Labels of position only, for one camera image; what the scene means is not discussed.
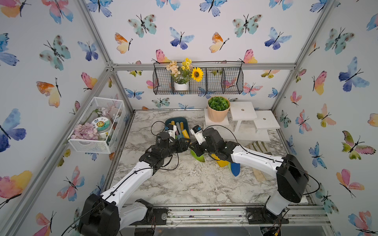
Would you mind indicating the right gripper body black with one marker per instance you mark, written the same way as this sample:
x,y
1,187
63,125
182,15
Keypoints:
x,y
203,148

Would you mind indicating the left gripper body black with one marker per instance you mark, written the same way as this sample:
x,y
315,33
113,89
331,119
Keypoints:
x,y
176,147

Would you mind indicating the yellow square scoop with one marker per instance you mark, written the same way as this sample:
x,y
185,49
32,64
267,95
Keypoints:
x,y
221,163

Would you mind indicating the light blue shovel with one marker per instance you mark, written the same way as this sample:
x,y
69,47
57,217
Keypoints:
x,y
180,135

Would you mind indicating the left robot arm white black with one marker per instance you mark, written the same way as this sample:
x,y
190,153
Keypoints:
x,y
106,214

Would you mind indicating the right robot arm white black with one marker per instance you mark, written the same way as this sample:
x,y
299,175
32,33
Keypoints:
x,y
290,176

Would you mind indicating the dark teal storage box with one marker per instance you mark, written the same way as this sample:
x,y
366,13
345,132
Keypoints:
x,y
178,120

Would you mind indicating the white tiered stand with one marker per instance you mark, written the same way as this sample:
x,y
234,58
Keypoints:
x,y
244,123

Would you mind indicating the terracotta pot green plant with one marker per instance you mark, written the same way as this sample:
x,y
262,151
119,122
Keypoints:
x,y
218,108

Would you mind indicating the round green tin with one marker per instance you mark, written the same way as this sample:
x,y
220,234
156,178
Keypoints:
x,y
102,124

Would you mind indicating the pink artificial flowers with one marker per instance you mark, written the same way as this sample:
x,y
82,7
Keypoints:
x,y
85,131

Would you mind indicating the white pot with flowers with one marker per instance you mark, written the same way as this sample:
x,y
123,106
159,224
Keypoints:
x,y
183,74

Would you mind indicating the blue shovel wooden handle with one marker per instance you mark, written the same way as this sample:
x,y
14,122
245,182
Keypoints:
x,y
235,167

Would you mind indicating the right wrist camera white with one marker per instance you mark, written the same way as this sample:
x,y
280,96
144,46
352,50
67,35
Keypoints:
x,y
197,132

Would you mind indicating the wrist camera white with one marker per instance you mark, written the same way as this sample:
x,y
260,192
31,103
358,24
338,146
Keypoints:
x,y
197,132
171,130

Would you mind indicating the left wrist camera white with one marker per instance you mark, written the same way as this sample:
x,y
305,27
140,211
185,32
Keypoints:
x,y
171,130

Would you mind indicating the white wire basket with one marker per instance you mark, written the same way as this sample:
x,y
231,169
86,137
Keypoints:
x,y
114,109

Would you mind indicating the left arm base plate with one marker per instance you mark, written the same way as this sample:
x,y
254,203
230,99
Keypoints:
x,y
154,217

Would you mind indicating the black wire wall basket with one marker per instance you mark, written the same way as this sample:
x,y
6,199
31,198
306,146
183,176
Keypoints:
x,y
216,78

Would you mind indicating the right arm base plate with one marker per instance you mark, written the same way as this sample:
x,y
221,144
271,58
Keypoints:
x,y
260,215

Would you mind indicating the aluminium front rail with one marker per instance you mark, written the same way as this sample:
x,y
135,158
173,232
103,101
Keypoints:
x,y
228,215

